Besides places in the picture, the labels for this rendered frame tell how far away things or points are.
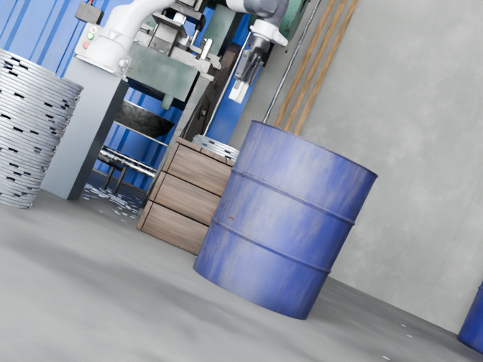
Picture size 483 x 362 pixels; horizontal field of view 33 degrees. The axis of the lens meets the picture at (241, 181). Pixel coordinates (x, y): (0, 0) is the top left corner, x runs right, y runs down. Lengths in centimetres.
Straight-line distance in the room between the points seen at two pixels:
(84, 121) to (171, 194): 38
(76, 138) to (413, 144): 252
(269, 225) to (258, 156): 20
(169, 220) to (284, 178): 65
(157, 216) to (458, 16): 270
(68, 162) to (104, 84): 29
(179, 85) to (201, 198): 72
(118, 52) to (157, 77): 61
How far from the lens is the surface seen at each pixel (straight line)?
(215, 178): 278
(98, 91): 277
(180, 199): 278
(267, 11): 281
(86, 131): 277
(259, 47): 284
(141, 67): 338
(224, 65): 384
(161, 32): 346
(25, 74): 212
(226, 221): 233
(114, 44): 280
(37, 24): 493
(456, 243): 486
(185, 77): 336
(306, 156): 226
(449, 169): 484
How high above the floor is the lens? 30
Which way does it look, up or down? level
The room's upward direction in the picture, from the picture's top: 24 degrees clockwise
